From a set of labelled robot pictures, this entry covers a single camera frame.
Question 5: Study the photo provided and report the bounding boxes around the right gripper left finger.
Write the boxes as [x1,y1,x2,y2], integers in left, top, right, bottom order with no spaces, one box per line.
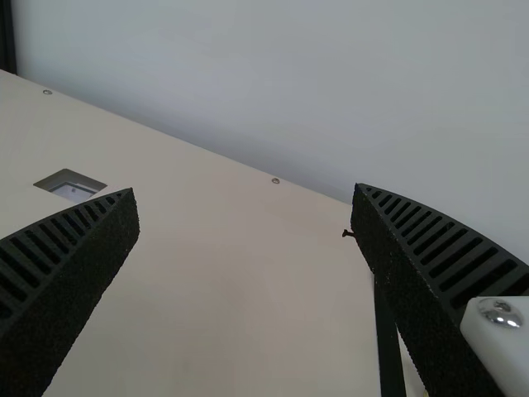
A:
[0,186,141,397]

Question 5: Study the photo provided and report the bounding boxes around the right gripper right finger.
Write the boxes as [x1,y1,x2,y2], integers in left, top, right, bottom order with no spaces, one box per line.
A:
[350,181,529,397]

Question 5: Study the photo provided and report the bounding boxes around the black post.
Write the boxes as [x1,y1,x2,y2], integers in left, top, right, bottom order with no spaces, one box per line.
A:
[0,0,18,76]

